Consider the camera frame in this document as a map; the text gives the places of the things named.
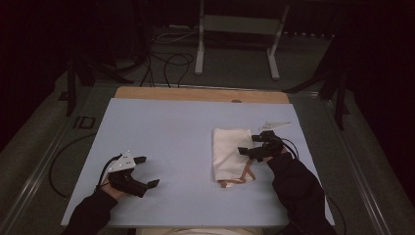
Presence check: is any hand-held gripper black cable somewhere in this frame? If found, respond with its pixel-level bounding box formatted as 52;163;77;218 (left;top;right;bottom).
96;154;122;191
281;137;346;235

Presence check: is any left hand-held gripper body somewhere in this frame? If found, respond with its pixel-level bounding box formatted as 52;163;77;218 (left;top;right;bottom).
107;150;148;199

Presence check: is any person's left hand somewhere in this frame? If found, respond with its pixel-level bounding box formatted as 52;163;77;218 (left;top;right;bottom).
101;175;126;201

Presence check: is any left hand-held gripper black cable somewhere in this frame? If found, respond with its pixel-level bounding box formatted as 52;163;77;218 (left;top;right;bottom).
96;154;122;191

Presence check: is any looped black floor cable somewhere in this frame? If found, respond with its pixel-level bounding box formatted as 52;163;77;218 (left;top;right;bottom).
162;53;196;88

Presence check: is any right hand-held gripper black cable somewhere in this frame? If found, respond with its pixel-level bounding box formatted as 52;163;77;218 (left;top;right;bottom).
281;137;346;235

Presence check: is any black tripod stand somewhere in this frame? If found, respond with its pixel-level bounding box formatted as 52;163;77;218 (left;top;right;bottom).
283;32;349;131
64;48;135;118

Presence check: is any white floor cable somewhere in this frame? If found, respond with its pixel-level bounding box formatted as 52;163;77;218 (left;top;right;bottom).
150;28;200;45

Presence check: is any person's right hand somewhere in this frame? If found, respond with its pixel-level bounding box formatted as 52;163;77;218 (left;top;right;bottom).
262;147;290;164

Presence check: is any wooden table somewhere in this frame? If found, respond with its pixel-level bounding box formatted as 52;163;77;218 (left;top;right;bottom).
114;86;291;105

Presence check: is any grey metal stand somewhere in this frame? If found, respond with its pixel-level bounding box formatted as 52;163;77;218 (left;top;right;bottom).
194;0;291;81

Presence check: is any cream baby vest brown trim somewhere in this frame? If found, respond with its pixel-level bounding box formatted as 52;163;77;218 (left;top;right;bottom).
212;127;257;189

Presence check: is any long black floor cable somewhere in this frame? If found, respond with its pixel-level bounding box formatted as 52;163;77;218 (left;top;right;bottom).
48;131;98;200

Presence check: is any aluminium floor rail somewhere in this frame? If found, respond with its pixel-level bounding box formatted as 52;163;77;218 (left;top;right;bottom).
321;97;415;235
0;114;79;235

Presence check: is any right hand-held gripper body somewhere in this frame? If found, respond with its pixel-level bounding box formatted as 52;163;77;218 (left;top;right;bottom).
253;121;292;163

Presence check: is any light blue table mat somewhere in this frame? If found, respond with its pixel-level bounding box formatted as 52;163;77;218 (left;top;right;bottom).
61;97;336;227

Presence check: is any black square floor bracket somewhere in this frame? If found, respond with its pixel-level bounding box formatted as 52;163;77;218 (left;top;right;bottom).
72;116;96;130

